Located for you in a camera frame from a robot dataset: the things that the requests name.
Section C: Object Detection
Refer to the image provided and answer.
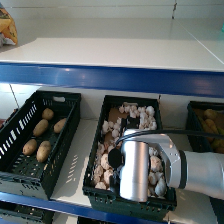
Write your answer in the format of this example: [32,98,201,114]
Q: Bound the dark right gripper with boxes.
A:
[108,147,125,198]

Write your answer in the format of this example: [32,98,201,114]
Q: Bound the dark green garlic crate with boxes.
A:
[82,94,178,222]

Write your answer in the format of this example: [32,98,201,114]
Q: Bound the dark green potato crate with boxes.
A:
[0,90,82,201]

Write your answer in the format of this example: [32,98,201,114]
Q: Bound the brown potato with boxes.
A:
[32,118,50,138]
[41,107,55,121]
[53,117,68,134]
[35,140,53,163]
[22,138,38,157]

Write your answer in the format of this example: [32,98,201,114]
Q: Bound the dark green tuber crate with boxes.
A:
[185,100,224,155]

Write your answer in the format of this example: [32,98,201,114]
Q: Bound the yellow-brown tuber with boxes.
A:
[210,138,224,154]
[204,118,220,135]
[203,108,219,122]

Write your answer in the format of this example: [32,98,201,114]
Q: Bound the dark green plastic crate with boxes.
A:
[0,199,55,224]

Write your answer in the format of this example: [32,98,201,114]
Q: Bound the yellow snack bag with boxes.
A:
[0,2,19,47]

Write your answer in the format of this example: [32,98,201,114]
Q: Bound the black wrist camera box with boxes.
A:
[120,116,141,132]

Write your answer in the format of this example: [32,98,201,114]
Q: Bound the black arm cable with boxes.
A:
[114,128,224,146]

